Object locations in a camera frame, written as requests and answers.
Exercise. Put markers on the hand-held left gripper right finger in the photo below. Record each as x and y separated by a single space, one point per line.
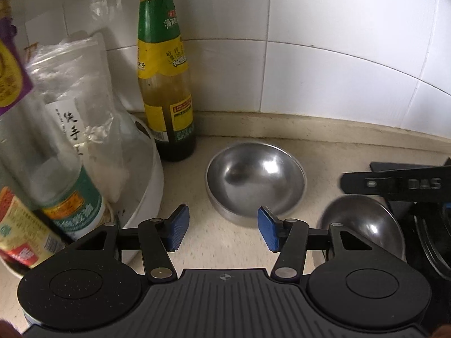
269 230

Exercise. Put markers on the green yellow label sauce bottle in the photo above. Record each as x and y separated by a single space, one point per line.
164 60

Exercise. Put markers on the yellow cap yellow red bottle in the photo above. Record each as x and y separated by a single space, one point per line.
24 232

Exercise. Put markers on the stainless steel bowl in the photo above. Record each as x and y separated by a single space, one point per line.
366 218
253 172

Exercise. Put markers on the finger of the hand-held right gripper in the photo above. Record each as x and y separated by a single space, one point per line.
405 183

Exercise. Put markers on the clear bottle purple label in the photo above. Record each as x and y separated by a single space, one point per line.
35 141

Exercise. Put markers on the clear plastic bag white powder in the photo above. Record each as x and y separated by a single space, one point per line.
95 112

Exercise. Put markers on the white two-tier rotating rack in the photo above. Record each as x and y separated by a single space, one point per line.
148 190

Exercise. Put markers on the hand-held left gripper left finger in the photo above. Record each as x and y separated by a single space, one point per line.
178 227

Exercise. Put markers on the black gas stove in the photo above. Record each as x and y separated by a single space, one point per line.
430 236

